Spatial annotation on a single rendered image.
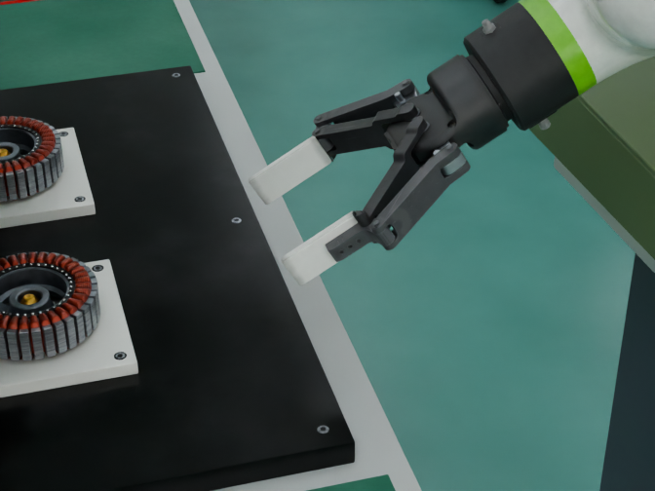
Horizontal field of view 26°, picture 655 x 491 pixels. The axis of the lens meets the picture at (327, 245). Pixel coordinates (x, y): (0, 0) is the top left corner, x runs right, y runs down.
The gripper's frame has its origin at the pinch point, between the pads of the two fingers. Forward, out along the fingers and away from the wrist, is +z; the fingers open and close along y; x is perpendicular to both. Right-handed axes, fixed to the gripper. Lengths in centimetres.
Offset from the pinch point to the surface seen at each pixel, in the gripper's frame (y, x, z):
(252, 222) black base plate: 11.9, -5.4, 3.8
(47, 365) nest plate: -6.2, 4.8, 21.3
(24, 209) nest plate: 17.2, 6.2, 20.7
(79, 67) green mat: 51, 1, 14
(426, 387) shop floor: 76, -88, 7
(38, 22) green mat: 64, 4, 17
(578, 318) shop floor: 87, -103, -20
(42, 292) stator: -0.1, 7.3, 19.4
